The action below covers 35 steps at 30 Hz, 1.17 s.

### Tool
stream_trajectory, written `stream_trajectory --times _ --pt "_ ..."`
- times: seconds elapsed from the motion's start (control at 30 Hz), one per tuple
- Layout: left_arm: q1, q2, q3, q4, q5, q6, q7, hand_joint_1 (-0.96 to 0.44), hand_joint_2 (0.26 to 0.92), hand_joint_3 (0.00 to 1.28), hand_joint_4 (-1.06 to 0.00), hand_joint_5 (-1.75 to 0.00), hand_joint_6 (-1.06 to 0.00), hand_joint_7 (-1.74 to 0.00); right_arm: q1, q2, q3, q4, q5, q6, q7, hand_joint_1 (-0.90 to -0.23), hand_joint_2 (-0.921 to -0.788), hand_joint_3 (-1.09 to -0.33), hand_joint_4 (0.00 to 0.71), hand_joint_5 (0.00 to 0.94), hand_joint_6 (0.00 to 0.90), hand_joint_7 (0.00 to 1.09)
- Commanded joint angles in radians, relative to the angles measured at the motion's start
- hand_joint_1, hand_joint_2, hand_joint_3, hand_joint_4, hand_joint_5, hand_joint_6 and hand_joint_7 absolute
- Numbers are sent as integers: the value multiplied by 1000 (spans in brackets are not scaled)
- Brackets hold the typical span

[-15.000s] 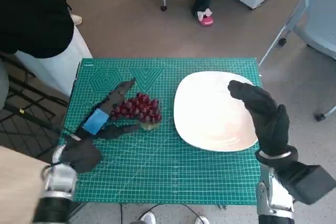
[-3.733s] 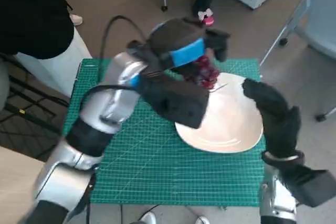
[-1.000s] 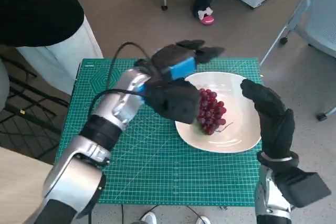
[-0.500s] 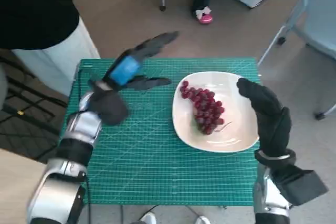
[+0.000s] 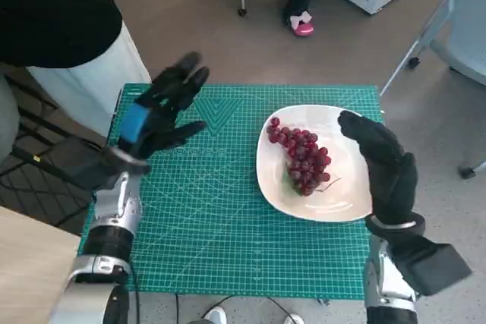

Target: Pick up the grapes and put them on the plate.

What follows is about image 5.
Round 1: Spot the black metal rack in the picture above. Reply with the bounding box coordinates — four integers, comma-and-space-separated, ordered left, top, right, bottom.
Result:
0, 73, 111, 234

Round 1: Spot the white plate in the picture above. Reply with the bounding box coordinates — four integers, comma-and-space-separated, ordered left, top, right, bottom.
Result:
256, 104, 375, 223

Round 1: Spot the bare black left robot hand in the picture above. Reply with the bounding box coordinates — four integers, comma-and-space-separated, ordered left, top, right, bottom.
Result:
117, 52, 210, 162

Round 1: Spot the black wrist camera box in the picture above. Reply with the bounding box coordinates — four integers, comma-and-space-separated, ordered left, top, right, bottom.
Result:
390, 234, 474, 297
49, 137, 122, 192

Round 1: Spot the beige wooden board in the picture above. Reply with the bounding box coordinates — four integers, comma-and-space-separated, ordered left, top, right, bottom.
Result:
0, 204, 83, 324

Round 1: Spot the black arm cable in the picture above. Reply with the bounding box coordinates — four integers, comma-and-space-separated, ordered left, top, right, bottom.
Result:
128, 263, 141, 324

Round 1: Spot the green cutting mat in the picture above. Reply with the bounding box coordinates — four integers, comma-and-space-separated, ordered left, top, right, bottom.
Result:
77, 83, 380, 300

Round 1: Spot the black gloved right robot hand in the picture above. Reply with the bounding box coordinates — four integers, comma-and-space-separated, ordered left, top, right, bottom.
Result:
336, 110, 418, 226

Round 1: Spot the grey rounded cushion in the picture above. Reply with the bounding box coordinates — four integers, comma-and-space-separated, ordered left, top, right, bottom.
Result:
0, 73, 20, 164

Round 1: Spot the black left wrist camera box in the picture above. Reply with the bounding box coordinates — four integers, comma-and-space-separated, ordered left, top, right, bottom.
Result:
49, 137, 122, 192

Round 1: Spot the blue-grey chair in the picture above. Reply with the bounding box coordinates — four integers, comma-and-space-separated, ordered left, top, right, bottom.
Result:
379, 0, 486, 180

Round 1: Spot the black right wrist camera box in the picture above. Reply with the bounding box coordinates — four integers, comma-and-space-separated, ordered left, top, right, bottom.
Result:
390, 234, 474, 297

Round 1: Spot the red toy grape bunch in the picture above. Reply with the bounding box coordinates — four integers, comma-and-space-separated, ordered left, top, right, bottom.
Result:
265, 117, 342, 197

